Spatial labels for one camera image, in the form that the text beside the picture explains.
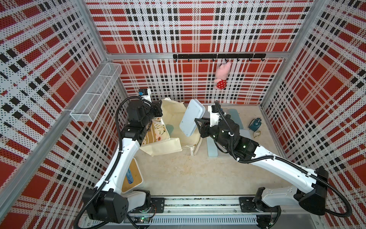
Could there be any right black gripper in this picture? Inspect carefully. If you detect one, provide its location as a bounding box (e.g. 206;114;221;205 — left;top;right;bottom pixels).
195;117;231;151

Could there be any teal lid white pencil case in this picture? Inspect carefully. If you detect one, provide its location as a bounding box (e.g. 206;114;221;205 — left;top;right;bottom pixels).
179;99;205;137

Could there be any cream floral canvas bag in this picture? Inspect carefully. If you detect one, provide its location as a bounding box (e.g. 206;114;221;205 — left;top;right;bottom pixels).
140;98;202;156

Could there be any light blue box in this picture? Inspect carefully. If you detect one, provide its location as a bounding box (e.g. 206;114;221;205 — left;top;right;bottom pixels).
165;124;174;135
239;129;252;140

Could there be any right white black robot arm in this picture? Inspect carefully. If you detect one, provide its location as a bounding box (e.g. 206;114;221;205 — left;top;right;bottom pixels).
194;101;352;218

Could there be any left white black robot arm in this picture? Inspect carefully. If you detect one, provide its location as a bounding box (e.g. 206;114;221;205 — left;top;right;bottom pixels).
73;89;163;229

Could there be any light blue box in bag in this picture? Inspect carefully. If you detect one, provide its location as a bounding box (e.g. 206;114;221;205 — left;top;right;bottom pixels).
165;124;174;135

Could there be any teal alarm clock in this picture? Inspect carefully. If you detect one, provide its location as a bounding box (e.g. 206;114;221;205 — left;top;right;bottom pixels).
248;117;262;132

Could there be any pink plush pig toy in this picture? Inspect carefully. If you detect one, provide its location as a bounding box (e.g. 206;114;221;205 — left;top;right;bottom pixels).
214;62;232;90

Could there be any blue pen in box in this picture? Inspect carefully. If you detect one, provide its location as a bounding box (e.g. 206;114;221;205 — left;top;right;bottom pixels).
126;169;134;184

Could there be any white box wooden lid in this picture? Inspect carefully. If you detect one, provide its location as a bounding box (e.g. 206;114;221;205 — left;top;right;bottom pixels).
122;158;144;193

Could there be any white wire mesh shelf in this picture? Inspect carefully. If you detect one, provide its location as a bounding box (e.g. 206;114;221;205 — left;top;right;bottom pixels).
71;63;122;122

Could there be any black wall hook rail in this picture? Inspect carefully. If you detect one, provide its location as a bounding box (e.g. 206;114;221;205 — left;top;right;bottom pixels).
173;53;266;61

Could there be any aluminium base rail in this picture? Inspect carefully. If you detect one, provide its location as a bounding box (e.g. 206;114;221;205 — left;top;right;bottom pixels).
82;195;322;229

